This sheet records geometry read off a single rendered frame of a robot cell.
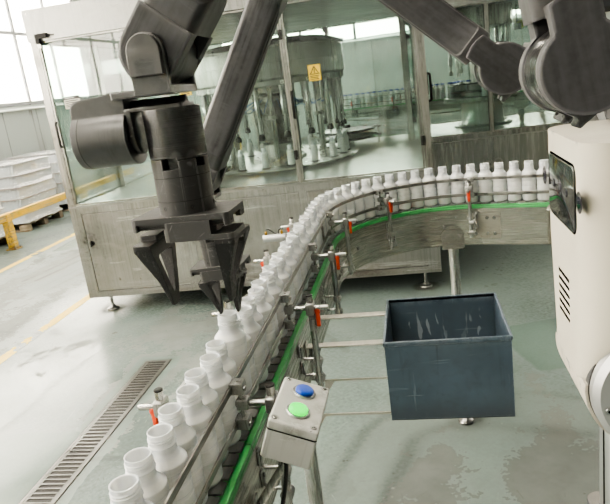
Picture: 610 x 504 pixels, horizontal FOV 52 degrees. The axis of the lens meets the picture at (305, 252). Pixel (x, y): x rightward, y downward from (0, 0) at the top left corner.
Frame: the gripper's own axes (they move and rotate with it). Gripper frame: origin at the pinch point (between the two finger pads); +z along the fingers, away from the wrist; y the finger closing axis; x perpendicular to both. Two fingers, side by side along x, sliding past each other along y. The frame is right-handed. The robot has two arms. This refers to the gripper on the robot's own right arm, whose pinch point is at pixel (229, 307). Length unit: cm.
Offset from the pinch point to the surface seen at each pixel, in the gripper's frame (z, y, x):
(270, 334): 14.8, -0.5, -21.7
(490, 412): 49, -48, -39
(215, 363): 5.4, 0.1, 12.6
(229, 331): 4.1, 0.5, 1.5
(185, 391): 5.6, 2.4, 21.7
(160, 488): 9.3, -0.3, 41.4
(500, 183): 15, -71, -165
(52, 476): 114, 145, -123
